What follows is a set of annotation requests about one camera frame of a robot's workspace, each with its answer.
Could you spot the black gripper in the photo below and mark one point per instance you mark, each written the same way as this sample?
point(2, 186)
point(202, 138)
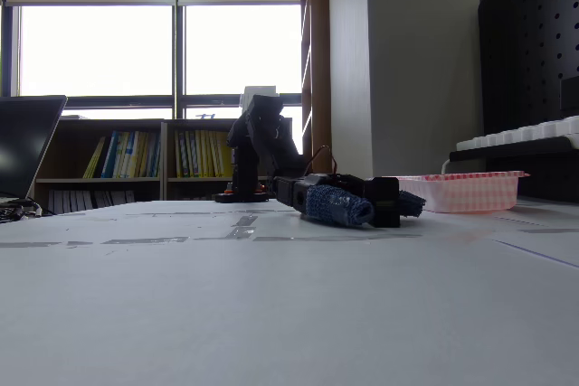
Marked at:
point(350, 184)

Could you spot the small black box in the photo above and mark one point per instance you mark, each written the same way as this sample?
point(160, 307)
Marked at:
point(384, 191)

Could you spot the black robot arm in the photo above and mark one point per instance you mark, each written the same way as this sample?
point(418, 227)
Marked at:
point(271, 133)

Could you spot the pink checked plastic tray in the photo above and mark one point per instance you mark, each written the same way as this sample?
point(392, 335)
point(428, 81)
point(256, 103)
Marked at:
point(466, 191)

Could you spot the tall wooden shelf unit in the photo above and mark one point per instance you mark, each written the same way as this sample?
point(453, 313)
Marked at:
point(319, 87)

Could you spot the clear adhesive tape strip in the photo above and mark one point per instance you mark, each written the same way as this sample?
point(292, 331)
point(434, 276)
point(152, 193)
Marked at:
point(242, 227)
point(135, 240)

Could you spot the white power strip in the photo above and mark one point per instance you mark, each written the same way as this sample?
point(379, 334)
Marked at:
point(520, 135)

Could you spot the white paper sign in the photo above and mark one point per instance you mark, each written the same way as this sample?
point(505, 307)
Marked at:
point(260, 90)

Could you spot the black desk shelf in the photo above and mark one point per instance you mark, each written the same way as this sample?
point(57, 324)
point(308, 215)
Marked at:
point(543, 173)

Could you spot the low wooden bookcase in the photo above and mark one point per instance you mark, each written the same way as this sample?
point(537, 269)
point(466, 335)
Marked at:
point(68, 151)
point(194, 187)

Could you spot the black pegboard panel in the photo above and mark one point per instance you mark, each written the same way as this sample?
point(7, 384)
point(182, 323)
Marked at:
point(524, 56)

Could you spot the dark grey box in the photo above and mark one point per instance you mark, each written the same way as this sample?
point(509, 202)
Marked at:
point(570, 96)

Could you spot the blue book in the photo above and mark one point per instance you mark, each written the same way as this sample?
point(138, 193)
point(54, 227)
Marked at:
point(110, 155)

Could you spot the leaning yellow book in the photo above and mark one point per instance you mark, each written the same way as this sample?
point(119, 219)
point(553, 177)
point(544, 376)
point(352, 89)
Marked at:
point(94, 160)

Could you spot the dark laptop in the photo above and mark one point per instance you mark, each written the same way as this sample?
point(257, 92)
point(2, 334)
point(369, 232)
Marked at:
point(25, 142)

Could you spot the dark window frame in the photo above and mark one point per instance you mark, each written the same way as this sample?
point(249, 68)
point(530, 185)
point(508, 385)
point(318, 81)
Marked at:
point(177, 65)

